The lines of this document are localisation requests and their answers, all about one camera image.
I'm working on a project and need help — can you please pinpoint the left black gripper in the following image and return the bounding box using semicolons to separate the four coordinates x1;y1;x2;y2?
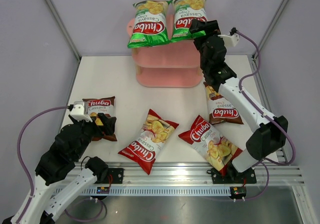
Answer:
70;112;117;160

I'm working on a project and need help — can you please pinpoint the brown chuba chips bag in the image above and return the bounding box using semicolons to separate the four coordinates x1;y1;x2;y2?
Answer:
203;82;244;125
82;96;117;142

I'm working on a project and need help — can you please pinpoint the green Chuba chips bag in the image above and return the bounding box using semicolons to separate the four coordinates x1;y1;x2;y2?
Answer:
171;0;207;42
127;0;170;48

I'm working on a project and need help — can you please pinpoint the red Chuba chips bag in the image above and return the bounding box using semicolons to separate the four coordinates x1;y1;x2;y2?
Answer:
178;116;243;176
118;109;179;175

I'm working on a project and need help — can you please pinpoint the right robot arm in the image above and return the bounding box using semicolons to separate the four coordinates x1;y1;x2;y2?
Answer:
189;19;290;182

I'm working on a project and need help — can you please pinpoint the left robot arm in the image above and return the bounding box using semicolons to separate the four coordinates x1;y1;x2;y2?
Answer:
3;113;117;224

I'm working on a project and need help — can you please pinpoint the pink three-tier shelf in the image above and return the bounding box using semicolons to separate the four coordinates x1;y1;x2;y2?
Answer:
126;14;208;88

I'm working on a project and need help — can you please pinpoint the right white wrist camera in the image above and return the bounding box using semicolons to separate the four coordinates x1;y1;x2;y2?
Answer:
218;27;240;47

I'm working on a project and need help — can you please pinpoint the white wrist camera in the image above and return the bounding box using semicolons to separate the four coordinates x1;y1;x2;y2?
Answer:
218;27;240;47
68;101;93;122

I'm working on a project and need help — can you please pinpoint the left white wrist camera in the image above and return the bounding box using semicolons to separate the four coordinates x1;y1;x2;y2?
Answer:
68;101;93;122

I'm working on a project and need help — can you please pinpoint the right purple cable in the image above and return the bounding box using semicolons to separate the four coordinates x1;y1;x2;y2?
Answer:
236;30;297;166

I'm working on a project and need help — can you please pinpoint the purple cable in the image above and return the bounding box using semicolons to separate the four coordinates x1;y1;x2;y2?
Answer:
15;105;73;222
236;30;297;166

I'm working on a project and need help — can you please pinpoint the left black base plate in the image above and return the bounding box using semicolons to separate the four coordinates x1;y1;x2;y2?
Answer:
96;168;124;184

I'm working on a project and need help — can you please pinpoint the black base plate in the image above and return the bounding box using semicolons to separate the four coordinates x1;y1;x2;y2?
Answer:
206;168;257;184
96;168;124;184

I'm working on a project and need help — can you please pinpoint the white slotted cable duct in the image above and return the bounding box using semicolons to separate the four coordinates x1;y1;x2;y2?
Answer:
53;186;232;197

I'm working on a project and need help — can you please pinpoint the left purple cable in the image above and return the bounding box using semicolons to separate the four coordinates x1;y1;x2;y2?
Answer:
15;105;73;222

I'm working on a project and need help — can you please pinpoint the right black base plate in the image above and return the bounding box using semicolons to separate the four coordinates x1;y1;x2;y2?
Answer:
206;168;257;184

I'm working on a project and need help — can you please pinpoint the aluminium mounting rail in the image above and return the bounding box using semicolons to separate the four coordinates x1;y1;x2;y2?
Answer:
108;162;305;186

